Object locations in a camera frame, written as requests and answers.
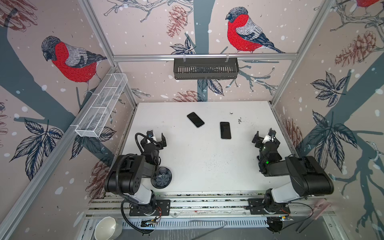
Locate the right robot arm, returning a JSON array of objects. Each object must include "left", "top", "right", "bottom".
[{"left": 252, "top": 129, "right": 334, "bottom": 214}]

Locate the white bowl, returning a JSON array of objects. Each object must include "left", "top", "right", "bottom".
[{"left": 94, "top": 217, "right": 123, "bottom": 240}]

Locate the black wall basket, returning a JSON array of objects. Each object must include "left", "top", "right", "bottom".
[{"left": 174, "top": 58, "right": 239, "bottom": 80}]

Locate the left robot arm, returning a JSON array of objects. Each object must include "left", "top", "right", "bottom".
[{"left": 104, "top": 130, "right": 172, "bottom": 216}]

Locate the dark flower-shaped dish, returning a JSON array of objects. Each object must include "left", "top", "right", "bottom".
[{"left": 151, "top": 167, "right": 172, "bottom": 189}]

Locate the white mesh wall basket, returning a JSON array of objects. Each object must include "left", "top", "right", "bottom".
[{"left": 75, "top": 73, "right": 128, "bottom": 138}]

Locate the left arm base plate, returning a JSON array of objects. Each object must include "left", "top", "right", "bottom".
[{"left": 129, "top": 200, "right": 171, "bottom": 217}]

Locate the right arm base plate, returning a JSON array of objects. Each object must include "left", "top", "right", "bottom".
[{"left": 246, "top": 198, "right": 291, "bottom": 216}]

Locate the pink strip tool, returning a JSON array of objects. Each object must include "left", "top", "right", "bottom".
[{"left": 310, "top": 199, "right": 331, "bottom": 220}]

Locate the black phone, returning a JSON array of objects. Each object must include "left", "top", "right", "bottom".
[
  {"left": 220, "top": 122, "right": 232, "bottom": 140},
  {"left": 187, "top": 112, "right": 205, "bottom": 128}
]

